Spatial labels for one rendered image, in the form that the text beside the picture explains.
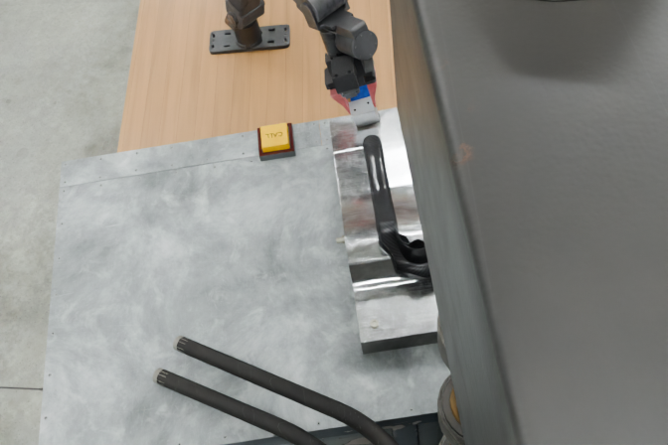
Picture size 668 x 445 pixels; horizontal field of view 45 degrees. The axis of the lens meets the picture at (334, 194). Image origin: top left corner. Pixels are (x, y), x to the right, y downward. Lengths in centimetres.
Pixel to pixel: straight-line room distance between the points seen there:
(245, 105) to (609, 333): 167
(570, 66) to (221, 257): 141
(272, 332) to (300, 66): 68
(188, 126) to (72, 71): 144
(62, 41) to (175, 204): 173
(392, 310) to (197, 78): 79
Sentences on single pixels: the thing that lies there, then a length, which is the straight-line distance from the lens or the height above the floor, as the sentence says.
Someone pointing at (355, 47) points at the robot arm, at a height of 115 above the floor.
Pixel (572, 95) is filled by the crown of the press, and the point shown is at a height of 201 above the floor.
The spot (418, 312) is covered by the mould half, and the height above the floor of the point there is 86.
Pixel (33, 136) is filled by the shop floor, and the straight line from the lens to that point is 315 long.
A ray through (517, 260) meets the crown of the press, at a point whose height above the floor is 200.
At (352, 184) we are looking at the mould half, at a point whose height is 88.
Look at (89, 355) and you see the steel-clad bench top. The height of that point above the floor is 80.
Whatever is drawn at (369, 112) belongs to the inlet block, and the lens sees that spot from 165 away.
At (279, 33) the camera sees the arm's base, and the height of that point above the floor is 81.
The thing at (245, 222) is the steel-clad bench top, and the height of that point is 80.
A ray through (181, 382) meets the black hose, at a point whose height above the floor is 84.
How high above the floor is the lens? 225
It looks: 58 degrees down
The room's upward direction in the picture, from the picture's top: 12 degrees counter-clockwise
